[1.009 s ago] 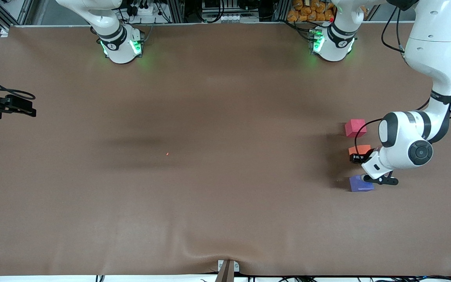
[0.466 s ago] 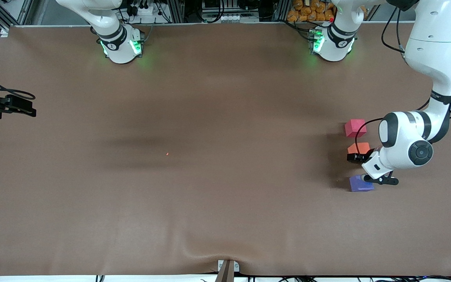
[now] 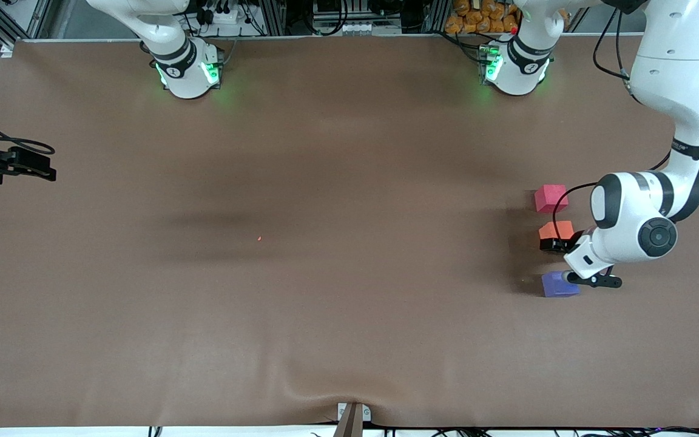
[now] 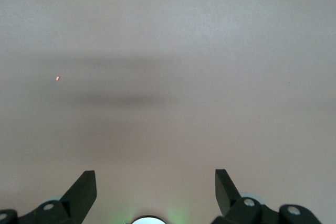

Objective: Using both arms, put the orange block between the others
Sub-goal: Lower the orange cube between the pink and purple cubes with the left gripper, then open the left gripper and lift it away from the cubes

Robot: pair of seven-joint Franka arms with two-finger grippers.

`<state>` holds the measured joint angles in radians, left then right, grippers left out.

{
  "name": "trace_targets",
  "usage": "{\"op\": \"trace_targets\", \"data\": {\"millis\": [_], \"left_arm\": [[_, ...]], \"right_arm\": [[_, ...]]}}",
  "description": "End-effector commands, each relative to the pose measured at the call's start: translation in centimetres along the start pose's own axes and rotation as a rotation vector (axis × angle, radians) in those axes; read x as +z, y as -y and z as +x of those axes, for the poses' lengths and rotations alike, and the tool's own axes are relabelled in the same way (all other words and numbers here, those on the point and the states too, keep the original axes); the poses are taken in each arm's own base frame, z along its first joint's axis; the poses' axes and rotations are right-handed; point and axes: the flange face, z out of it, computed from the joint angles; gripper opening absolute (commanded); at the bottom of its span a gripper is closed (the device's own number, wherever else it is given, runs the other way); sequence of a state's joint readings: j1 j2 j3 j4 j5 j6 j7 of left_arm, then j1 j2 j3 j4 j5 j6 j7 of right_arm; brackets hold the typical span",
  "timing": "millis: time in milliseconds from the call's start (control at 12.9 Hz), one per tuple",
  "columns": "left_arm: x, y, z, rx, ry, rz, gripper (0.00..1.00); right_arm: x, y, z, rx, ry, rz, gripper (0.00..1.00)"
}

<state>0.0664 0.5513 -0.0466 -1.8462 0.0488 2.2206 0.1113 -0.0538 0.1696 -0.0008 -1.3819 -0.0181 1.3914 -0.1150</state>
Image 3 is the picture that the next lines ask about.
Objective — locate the silver table clamp bracket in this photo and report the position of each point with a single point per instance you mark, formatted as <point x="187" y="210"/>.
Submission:
<point x="354" y="414"/>

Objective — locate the white power strip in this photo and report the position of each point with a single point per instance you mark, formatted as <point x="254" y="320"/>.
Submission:
<point x="222" y="17"/>

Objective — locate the pile of orange toys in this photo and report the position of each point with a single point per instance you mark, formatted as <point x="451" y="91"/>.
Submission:
<point x="477" y="21"/>

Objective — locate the brown table mat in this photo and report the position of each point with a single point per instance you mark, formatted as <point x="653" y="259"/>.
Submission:
<point x="349" y="315"/>

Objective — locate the aluminium frame post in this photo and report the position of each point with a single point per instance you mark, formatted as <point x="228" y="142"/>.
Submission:
<point x="434" y="15"/>
<point x="5" y="45"/>
<point x="273" y="18"/>

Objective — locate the white terminal block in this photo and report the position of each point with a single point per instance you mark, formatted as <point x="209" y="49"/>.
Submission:
<point x="368" y="27"/>

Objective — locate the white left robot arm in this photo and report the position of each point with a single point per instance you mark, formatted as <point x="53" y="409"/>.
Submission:
<point x="677" y="73"/>

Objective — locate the purple foam block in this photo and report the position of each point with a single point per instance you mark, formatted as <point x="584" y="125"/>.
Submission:
<point x="553" y="289"/>

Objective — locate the red foam block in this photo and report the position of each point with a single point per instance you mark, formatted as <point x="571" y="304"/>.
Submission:
<point x="548" y="200"/>

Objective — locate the orange foam block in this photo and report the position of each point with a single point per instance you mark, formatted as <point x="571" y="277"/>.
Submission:
<point x="556" y="230"/>

